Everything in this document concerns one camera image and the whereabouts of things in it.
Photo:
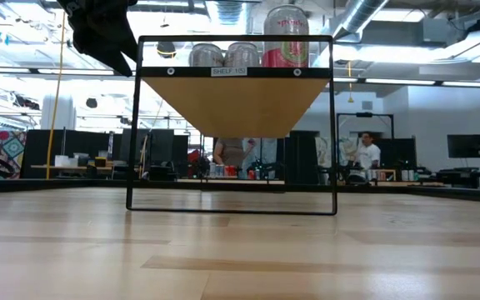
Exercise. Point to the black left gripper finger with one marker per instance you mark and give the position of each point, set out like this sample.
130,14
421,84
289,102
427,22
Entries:
121,56

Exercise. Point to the orange Spindrift grapefruit can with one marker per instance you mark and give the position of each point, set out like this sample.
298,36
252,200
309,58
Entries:
206,56

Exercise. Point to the silver-topped beverage can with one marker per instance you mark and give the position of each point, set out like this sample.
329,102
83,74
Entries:
242,56

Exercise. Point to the pink Spindrift can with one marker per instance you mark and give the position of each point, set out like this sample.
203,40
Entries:
286,46

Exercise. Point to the black monitor on arm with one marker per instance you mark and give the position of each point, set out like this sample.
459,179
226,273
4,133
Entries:
468,146

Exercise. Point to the black ceiling dome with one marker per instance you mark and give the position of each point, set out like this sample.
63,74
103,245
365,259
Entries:
166,49

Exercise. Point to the white cylinder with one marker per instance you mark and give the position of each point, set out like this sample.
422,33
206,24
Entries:
58,112

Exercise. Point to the white box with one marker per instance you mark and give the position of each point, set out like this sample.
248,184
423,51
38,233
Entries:
66,161

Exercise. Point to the black office partition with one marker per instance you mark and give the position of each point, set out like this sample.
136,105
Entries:
44,150

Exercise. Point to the long wooden desk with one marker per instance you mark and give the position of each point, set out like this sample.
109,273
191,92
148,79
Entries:
56,167

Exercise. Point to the colourful patchwork quilt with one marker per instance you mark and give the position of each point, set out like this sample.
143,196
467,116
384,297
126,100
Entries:
11,146

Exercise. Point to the small distant silver can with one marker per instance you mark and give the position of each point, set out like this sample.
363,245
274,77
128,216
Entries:
212,170

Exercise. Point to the person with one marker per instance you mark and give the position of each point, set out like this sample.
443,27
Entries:
369,156
231,152

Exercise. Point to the small distant blue can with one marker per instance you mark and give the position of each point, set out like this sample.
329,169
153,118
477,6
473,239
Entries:
219,170

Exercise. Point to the distant wooden table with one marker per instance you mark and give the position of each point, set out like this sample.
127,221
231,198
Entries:
206,181

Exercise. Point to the small distant red can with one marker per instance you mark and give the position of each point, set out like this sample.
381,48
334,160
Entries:
231,171

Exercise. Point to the distant table with bottles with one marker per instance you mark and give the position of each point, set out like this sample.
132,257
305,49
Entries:
390,183

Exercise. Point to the black desk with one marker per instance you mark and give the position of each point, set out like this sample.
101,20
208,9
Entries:
469,175

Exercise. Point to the wooden shelf with black frame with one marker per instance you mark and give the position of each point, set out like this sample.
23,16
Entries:
236,108

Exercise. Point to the silver air duct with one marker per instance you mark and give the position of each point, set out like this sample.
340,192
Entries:
356,18

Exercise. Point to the black gantry frame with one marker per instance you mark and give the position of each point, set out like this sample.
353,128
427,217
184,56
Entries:
365,114

